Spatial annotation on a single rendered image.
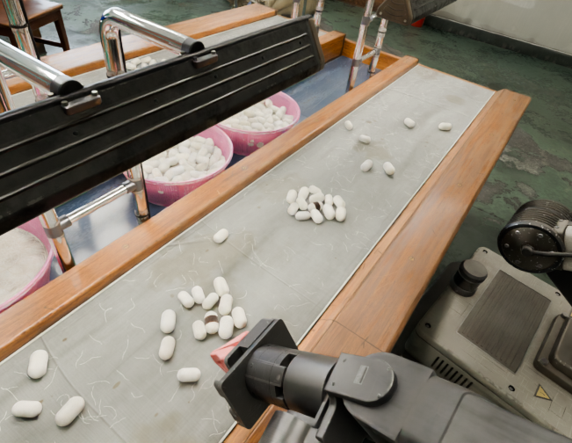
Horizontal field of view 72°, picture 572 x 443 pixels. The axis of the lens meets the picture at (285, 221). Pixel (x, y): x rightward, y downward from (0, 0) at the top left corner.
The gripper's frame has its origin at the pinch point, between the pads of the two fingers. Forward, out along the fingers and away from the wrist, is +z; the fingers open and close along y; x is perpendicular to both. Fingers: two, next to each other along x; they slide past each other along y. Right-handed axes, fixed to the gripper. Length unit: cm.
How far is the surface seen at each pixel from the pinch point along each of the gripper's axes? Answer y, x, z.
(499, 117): -114, 10, -5
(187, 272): -11.0, -5.1, 18.2
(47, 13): -104, -117, 202
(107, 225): -12.1, -15.9, 41.9
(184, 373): 2.3, 2.0, 6.8
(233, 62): -17.7, -30.5, -6.6
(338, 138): -69, -7, 21
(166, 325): -1.0, -2.7, 12.1
